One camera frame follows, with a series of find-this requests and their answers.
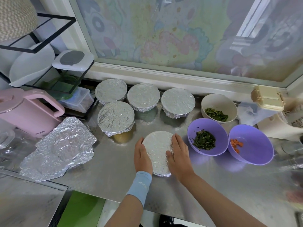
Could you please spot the stack of aluminium foil sheets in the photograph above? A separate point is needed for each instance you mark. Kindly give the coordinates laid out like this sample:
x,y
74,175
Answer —
x,y
59,149

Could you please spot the purple bowl chopped greens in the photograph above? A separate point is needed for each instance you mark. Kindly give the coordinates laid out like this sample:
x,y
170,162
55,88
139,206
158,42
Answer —
x,y
208,127

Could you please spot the white plate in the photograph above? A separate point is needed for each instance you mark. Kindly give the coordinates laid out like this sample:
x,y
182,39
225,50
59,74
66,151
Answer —
x,y
31,66

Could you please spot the beige round object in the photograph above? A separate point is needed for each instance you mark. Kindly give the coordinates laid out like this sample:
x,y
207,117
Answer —
x,y
268,97

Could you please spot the beige bowl with greens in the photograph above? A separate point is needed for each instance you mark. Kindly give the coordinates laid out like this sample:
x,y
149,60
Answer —
x,y
219,104

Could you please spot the green floor mat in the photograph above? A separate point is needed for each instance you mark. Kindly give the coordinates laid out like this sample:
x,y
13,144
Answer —
x,y
81,210

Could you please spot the clear plastic box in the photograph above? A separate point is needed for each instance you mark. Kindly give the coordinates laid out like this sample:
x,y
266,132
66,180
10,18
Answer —
x,y
78,99

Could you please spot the window with cartoon film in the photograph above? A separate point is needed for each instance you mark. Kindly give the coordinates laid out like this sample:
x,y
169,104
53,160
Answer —
x,y
184,30

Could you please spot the clear glass jar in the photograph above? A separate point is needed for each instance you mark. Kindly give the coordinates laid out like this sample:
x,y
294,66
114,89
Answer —
x,y
5,137

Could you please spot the person's left hand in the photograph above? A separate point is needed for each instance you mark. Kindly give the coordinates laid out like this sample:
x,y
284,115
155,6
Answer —
x,y
143,160

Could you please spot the purple bowl carrot pieces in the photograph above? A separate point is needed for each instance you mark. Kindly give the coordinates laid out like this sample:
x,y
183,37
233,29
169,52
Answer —
x,y
255,149

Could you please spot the light blue wristband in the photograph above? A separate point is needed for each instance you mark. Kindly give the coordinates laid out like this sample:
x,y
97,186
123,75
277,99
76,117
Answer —
x,y
139,187

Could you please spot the stainless steel countertop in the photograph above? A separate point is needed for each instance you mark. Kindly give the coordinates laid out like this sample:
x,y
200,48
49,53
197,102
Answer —
x,y
241,191

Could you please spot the person's left forearm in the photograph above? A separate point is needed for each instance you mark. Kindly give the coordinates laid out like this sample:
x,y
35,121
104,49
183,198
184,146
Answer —
x,y
124,215

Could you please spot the black metal rack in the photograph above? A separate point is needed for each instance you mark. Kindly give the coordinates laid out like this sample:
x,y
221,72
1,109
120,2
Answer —
x,y
66,19

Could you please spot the foil-covered bowl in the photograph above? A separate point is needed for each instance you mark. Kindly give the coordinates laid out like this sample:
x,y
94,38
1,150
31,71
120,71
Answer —
x,y
143,97
116,118
111,91
178,102

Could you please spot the black trousers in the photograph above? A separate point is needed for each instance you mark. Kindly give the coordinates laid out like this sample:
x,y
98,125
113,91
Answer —
x,y
166,221

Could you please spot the person's right hand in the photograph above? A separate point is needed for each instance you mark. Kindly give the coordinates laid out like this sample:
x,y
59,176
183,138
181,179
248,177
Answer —
x,y
180,160

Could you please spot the pink electric kettle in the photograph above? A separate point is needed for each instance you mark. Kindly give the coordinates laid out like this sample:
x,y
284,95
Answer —
x,y
26,113

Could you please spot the yellow bowl with greens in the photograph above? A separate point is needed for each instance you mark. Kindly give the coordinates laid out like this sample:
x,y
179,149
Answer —
x,y
123,137

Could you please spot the person's right forearm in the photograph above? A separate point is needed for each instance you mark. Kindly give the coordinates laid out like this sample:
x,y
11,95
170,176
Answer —
x,y
222,205

